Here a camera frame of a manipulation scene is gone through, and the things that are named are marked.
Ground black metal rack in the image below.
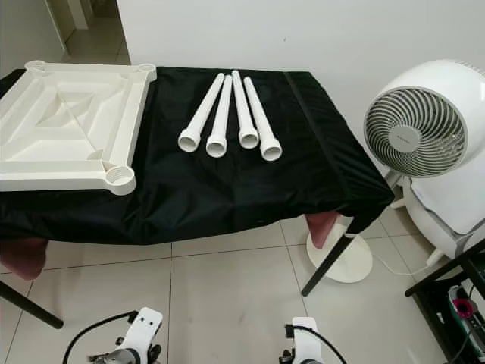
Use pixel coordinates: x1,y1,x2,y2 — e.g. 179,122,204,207
405,237,485,364

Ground white power cord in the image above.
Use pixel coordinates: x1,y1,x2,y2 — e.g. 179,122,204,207
347,231,444,278

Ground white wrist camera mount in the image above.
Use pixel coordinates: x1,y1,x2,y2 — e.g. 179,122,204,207
289,317,324,364
124,306,164,364

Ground white round pedestal fan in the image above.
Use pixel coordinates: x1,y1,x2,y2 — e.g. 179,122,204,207
306,59,485,284

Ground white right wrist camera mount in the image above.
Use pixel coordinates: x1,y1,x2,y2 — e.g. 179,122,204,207
289,317,324,364

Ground grey pink hair dryer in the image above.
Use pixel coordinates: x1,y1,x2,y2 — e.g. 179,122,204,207
446,284,485,323

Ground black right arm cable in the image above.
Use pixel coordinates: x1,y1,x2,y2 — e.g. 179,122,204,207
311,325,349,364

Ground white box appliance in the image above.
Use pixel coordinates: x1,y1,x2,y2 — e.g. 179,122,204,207
398,176,485,260

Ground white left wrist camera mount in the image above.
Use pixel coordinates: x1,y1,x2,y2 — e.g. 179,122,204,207
124,306,164,364

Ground white plastic children table top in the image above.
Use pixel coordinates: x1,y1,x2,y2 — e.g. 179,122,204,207
0,60,158,196

